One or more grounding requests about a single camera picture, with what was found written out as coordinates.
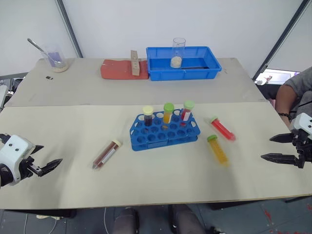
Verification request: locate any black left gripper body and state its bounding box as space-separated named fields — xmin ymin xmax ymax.
xmin=18 ymin=156 xmax=42 ymax=182

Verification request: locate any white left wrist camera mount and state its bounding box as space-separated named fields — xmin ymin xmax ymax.
xmin=0 ymin=135 xmax=36 ymax=187

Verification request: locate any dark liquid tube yellow cap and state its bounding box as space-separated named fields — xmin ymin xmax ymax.
xmin=142 ymin=106 xmax=155 ymax=128

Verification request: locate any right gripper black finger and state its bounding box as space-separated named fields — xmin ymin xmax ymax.
xmin=269 ymin=133 xmax=294 ymax=144
xmin=260 ymin=153 xmax=299 ymax=167

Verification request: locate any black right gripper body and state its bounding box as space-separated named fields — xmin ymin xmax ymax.
xmin=291 ymin=129 xmax=312 ymax=170

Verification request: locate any blue plastic test tube rack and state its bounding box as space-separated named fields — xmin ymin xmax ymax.
xmin=129 ymin=110 xmax=201 ymax=152

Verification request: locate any wooden block with holes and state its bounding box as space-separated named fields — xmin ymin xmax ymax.
xmin=130 ymin=50 xmax=142 ymax=77

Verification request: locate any blue plastic bin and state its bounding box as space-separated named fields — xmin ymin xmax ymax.
xmin=145 ymin=45 xmax=223 ymax=82

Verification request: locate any lit display screen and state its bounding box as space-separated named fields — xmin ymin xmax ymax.
xmin=254 ymin=68 xmax=301 ymax=86

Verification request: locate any red-brown mat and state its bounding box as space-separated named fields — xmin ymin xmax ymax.
xmin=100 ymin=58 xmax=150 ymax=80

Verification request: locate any black table frame bar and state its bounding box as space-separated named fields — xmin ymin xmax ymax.
xmin=285 ymin=193 xmax=312 ymax=204

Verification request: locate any narrow glass beaker with sand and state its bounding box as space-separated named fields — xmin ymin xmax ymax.
xmin=170 ymin=37 xmax=187 ymax=69

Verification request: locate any orange tube green cap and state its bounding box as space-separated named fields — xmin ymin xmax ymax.
xmin=206 ymin=134 xmax=231 ymax=167
xmin=162 ymin=102 xmax=176 ymax=130

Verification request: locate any beaker with spoon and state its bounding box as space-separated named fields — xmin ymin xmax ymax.
xmin=27 ymin=38 xmax=63 ymax=67

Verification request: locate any brown tube cream cap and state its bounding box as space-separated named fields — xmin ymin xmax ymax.
xmin=92 ymin=139 xmax=122 ymax=171

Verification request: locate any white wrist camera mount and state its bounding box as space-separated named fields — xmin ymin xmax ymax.
xmin=0 ymin=135 xmax=36 ymax=187
xmin=292 ymin=112 xmax=312 ymax=141

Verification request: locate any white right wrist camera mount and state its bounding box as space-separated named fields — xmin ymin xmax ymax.
xmin=292 ymin=112 xmax=312 ymax=141

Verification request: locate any grey metal frame pole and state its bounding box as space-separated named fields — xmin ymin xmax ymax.
xmin=54 ymin=0 xmax=84 ymax=59
xmin=252 ymin=0 xmax=312 ymax=80

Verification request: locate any wide glass beaker with sand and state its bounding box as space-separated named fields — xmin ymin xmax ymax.
xmin=39 ymin=44 xmax=69 ymax=73

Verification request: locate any labelled red tube green cap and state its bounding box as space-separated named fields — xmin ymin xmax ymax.
xmin=179 ymin=100 xmax=195 ymax=128

